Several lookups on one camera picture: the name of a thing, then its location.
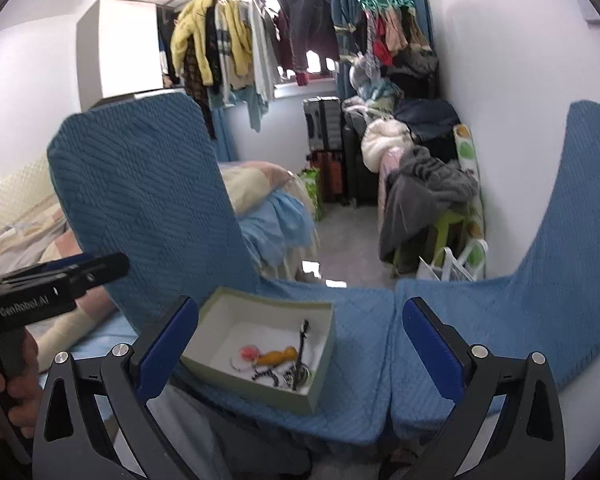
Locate black rhinestone hair clip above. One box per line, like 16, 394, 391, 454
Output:
292, 320, 310, 390

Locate green jewelry box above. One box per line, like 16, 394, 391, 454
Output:
181, 287, 335, 415

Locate silver bangle bracelet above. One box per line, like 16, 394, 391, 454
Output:
227, 349, 261, 373

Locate yellow hanging jacket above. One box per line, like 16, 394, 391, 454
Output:
170, 0, 218, 87

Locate light blue blanket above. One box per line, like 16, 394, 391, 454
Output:
238, 190, 314, 269

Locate person's left hand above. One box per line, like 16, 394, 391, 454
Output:
0, 330, 43, 439

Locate black suitcase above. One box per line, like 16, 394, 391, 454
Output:
341, 110, 378, 208

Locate pink flower hair clip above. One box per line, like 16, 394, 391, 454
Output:
239, 344, 261, 363

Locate white cabinet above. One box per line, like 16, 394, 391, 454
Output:
76, 0, 163, 110

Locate orange gourd pendant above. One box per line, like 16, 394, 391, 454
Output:
254, 347, 298, 367

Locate grey fleece blanket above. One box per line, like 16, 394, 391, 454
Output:
378, 144, 479, 262

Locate dark hanging sweater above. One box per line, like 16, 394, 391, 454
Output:
277, 0, 339, 73

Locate beige bed quilt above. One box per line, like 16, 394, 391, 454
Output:
219, 160, 303, 217

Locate green plastic stool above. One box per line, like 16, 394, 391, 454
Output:
391, 209, 468, 278

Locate green shopping bag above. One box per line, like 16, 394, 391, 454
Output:
300, 167, 324, 221

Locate red suitcase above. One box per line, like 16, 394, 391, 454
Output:
308, 151, 344, 203

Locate beaded ball chain necklace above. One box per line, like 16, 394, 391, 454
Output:
251, 361, 314, 391

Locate cream fluffy blanket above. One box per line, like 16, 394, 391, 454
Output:
361, 118, 413, 174

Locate white tote bag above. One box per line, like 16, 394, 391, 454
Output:
416, 238, 489, 282

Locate blue quilted sofa cover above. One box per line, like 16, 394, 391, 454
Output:
47, 93, 600, 445

